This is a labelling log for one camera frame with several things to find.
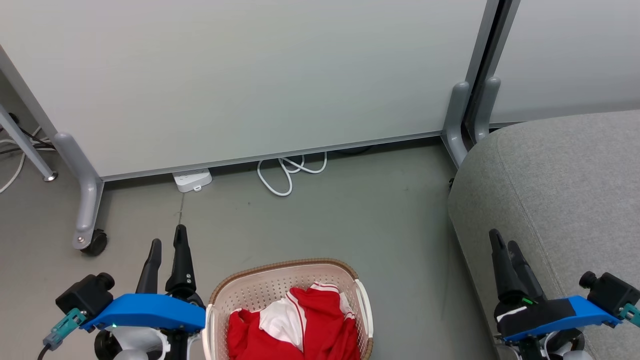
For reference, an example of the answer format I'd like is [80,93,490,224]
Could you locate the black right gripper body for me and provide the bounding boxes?
[494,297,549,324]

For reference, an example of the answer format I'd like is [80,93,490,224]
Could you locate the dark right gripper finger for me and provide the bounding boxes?
[507,240,548,301]
[488,229,526,303]

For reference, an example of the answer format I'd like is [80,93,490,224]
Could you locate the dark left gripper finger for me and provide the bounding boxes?
[164,224,197,296]
[136,238,163,295]

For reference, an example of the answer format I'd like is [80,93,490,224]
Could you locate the red and white garment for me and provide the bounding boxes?
[227,282,362,360]

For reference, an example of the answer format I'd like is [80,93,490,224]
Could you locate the grey fabric sofa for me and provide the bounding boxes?
[448,109,640,360]

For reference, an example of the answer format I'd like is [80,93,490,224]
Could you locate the white plastic laundry basket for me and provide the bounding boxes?
[203,258,375,360]

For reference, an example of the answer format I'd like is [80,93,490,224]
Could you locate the white power strip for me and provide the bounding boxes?
[172,168,213,194]

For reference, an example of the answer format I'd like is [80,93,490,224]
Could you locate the grey panel foot with caster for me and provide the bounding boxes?
[53,132,109,257]

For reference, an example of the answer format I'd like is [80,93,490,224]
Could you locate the grey metal table leg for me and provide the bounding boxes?
[0,104,59,182]

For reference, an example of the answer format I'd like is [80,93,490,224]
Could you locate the wide white partition panel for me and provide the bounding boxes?
[0,0,501,182]

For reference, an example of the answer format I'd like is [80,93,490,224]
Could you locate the narrow white partition panel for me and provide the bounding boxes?
[489,0,640,126]

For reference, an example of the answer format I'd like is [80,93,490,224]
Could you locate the black cable with teal plug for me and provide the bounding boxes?
[37,308,87,360]

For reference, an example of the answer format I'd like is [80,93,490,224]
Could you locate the white looped power cable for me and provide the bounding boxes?
[256,152,329,197]

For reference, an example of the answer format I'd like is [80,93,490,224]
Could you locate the white and black floor cables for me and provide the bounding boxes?
[0,113,56,195]

